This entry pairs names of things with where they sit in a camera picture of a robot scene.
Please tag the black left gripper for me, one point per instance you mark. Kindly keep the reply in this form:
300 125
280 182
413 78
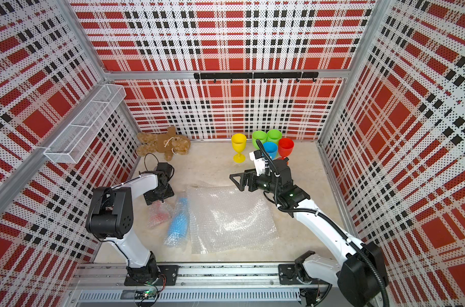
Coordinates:
150 197

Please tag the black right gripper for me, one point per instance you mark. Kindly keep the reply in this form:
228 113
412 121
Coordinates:
242 186

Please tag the pink glass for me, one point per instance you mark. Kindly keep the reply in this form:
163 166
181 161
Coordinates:
159 212

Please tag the yellow glass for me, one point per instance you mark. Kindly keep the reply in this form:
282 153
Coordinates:
239 145

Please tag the light blue glass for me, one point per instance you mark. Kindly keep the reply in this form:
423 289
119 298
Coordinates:
271 148

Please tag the green wine glass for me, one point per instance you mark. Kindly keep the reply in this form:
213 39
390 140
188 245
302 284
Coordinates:
259 135
274 136

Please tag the bubble wrap sheet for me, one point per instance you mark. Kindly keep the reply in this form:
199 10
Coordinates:
224 218

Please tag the red glass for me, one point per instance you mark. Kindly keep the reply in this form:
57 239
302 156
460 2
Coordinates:
285 147

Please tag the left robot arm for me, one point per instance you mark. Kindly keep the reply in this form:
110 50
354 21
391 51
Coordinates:
111 218

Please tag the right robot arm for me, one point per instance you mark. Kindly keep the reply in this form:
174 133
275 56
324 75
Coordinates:
357 269

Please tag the blue glass in bubble wrap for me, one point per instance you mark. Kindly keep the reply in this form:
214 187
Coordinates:
178 227

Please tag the brown teddy bear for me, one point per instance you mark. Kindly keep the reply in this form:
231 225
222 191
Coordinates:
169 144

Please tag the green circuit board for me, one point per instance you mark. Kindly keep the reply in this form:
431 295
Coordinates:
146 296

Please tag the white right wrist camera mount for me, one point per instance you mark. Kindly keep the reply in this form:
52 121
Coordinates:
260 162

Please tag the white wire mesh basket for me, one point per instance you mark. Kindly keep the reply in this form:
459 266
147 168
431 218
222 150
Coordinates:
75 139

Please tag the black hook rail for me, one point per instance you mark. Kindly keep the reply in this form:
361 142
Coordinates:
256 75

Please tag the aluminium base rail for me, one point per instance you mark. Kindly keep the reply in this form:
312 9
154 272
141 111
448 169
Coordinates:
244 283

